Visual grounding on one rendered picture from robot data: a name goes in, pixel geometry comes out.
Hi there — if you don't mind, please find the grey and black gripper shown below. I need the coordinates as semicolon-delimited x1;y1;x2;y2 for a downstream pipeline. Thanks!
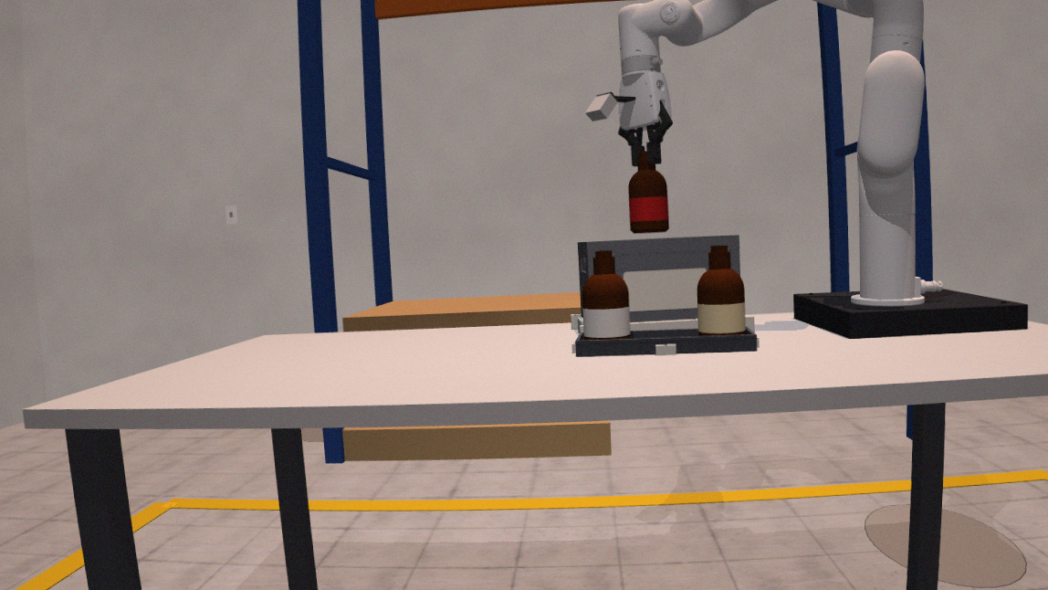
618;70;673;166

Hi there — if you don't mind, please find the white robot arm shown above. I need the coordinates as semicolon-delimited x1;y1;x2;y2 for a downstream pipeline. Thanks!
618;0;943;306

